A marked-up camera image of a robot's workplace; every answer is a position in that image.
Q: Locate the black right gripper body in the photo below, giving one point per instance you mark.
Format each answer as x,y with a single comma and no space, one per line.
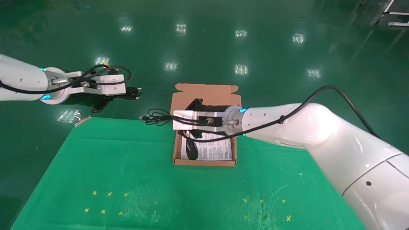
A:
214,108

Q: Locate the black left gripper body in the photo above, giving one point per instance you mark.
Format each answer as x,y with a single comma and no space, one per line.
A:
83,99

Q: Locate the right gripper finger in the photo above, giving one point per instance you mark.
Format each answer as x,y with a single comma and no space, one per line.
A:
191,134
195,105

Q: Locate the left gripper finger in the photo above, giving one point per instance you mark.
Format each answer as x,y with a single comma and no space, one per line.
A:
100,105
112,72

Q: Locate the black computer mouse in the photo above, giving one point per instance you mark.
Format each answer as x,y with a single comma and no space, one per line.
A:
191,151

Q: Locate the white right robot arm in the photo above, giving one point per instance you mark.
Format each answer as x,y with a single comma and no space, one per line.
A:
319,134

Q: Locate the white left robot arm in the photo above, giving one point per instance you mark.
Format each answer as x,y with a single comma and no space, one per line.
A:
19,80

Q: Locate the brown cardboard box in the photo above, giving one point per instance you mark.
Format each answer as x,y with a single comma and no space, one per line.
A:
204,92

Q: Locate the metal cloth clip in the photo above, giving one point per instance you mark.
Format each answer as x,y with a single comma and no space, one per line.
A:
82,120

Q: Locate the white printed instruction sheet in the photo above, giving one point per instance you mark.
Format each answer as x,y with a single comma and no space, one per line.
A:
217,150

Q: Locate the green table cloth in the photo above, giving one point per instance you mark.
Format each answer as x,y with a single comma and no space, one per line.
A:
159,191

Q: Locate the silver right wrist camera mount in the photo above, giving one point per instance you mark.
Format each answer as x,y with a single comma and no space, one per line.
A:
183,119

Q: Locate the white table leg frame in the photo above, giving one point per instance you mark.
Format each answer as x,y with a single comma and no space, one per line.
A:
397,13

